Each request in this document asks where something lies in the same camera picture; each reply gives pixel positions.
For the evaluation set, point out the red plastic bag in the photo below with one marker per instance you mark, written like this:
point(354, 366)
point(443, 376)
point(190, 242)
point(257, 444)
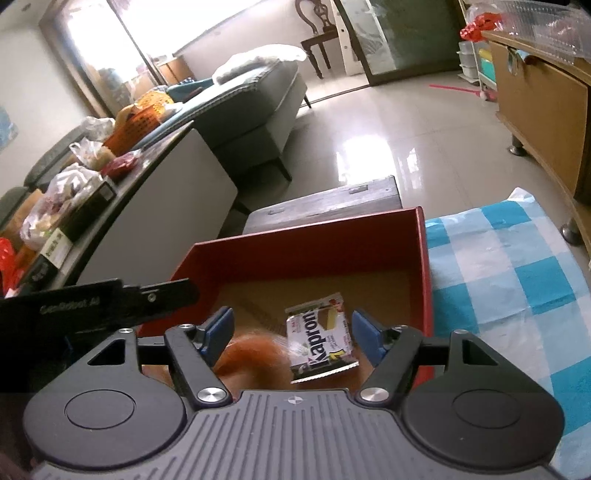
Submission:
point(8, 265)

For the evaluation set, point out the glass sliding door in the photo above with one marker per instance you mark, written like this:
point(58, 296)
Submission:
point(92, 46)

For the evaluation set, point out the brown cardboard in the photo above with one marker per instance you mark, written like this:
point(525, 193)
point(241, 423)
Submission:
point(21, 212)

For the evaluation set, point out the blue white checked tablecloth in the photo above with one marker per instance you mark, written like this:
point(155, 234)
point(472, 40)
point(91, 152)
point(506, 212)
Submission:
point(498, 277)

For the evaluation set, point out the grey sofa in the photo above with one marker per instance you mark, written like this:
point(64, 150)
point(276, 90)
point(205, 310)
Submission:
point(249, 115)

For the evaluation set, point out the long black box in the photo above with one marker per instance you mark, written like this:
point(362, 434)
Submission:
point(87, 207)

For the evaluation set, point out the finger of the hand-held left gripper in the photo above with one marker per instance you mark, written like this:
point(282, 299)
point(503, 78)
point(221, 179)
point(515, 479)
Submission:
point(161, 295)

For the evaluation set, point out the orange snack packet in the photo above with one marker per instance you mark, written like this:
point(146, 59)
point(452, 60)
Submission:
point(251, 364)

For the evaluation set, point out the framed glass panel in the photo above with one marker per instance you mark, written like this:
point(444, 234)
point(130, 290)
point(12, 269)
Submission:
point(406, 37)

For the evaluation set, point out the clear plastic trays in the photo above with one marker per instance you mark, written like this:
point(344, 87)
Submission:
point(545, 23)

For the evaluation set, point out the plastic bag of food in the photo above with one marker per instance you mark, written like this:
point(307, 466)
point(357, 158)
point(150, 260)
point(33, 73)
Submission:
point(55, 198)

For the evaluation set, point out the bag of red food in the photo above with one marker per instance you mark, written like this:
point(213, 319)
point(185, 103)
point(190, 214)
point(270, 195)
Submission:
point(121, 165)

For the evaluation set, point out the light wooden cabinet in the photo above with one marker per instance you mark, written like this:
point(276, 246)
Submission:
point(540, 101)

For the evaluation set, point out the white wafer snack packet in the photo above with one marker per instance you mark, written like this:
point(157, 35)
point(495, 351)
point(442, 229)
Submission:
point(318, 341)

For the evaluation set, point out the clear plastic bag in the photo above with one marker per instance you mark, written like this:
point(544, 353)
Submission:
point(92, 138)

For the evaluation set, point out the red cardboard box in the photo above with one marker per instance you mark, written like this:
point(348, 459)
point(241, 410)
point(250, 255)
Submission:
point(300, 249)

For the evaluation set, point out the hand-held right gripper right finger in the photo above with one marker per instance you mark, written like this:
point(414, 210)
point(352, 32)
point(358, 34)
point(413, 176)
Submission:
point(367, 337)

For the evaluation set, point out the dark wooden chair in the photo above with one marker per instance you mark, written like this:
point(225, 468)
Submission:
point(318, 41)

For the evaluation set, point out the orange plastic basket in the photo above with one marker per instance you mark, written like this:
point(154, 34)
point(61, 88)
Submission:
point(138, 122)

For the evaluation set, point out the white counter with dark top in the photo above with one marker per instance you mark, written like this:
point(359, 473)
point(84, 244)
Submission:
point(171, 203)

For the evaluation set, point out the teal cushion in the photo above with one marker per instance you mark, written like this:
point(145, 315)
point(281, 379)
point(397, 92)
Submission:
point(189, 90)

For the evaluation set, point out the white plastic drawer cart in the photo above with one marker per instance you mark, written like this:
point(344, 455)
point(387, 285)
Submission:
point(468, 60)

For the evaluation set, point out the red foil bag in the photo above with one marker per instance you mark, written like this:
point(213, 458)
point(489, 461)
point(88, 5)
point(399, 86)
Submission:
point(480, 27)

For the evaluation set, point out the white pillow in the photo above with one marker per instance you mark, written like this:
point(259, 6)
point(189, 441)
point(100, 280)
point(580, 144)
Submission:
point(258, 60)

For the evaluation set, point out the dark wooden stool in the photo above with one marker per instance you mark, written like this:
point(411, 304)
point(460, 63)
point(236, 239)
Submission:
point(323, 203)

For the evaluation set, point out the pink stick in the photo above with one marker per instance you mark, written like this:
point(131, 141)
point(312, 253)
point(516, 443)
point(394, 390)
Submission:
point(455, 90)

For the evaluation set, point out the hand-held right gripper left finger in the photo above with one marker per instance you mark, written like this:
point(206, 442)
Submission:
point(219, 334)

